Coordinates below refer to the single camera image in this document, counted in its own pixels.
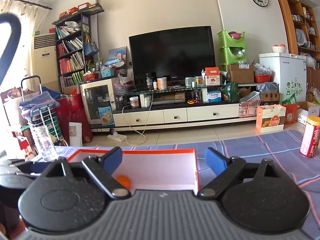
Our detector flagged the white small refrigerator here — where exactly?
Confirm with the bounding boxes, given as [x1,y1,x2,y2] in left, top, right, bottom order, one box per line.
[259,53,307,103]

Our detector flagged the brown cardboard box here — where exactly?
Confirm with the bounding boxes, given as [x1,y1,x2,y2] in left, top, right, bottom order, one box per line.
[227,63,254,83]

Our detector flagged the orange cardboard box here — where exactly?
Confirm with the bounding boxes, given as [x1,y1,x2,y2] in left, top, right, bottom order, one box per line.
[67,148,200,194]

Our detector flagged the wire shopping trolley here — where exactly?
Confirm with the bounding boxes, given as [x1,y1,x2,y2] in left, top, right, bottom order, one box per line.
[19,75,68,146]

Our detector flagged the black flat screen television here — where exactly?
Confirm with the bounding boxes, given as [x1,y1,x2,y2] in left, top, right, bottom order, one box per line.
[129,26,216,86]

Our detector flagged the glass mason jar mug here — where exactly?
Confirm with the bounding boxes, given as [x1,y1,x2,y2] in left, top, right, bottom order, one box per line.
[31,126,59,161]

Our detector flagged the beige standing air conditioner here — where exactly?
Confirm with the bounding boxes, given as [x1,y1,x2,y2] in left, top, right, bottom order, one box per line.
[32,33,59,92]

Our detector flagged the small orange fruit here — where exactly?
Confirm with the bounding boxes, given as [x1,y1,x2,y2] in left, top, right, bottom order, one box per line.
[116,176,131,190]

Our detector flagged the blue plaid bed sheet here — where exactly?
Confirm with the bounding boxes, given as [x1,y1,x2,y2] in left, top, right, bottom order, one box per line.
[64,130,319,239]

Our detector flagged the black cable loop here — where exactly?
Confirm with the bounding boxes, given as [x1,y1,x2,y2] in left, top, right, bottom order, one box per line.
[0,12,23,86]

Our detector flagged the white power strip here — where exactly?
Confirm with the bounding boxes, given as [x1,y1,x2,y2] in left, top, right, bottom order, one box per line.
[107,133,127,142]

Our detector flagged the white tv stand cabinet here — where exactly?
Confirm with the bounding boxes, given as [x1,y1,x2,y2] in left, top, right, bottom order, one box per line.
[113,103,256,131]

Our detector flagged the wooden shelf unit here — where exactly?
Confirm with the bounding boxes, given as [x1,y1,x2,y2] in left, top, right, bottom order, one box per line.
[278,0,319,65]

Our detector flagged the red paper bag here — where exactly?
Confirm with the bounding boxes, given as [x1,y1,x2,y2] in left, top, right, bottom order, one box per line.
[56,94,93,144]

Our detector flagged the red white carton box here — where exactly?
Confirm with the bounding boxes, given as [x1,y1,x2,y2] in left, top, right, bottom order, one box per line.
[17,135,35,161]

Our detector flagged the black bookshelf with books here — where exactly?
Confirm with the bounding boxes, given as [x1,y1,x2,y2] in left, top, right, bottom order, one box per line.
[53,3,104,93]

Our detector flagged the red cylindrical can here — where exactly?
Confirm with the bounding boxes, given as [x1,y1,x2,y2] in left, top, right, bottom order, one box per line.
[300,115,320,158]

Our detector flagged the white glass door cabinet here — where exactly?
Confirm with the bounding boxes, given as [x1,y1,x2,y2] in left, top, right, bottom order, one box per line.
[80,77,119,127]

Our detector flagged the orange white gift bag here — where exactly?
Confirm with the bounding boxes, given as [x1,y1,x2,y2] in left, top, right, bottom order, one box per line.
[255,105,286,133]

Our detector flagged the green stacked plastic bins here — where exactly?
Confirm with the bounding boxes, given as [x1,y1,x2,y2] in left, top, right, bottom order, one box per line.
[217,30,247,72]

